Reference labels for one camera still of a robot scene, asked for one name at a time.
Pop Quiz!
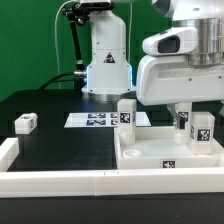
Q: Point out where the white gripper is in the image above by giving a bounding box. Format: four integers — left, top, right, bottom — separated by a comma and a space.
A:
136, 55, 224, 130

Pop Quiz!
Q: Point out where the white square table top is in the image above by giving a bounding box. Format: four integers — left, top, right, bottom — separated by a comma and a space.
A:
114, 126, 224, 169

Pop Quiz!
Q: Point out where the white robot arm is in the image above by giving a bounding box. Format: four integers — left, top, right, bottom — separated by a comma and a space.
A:
63, 0, 224, 129

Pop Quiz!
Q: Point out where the white marker sheet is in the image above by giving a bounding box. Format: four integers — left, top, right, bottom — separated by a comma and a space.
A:
64, 111, 152, 129

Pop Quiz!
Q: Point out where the white U-shaped fence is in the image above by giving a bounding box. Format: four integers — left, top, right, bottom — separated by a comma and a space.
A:
0, 138, 224, 198

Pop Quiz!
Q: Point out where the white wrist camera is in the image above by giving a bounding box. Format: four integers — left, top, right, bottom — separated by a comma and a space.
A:
142, 27, 198, 57

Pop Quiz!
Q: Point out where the black cable bundle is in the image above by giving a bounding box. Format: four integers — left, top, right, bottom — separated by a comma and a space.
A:
38, 6, 88, 91

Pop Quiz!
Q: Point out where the grey cable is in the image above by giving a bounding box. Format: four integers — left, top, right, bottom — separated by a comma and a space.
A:
54, 0, 81, 90

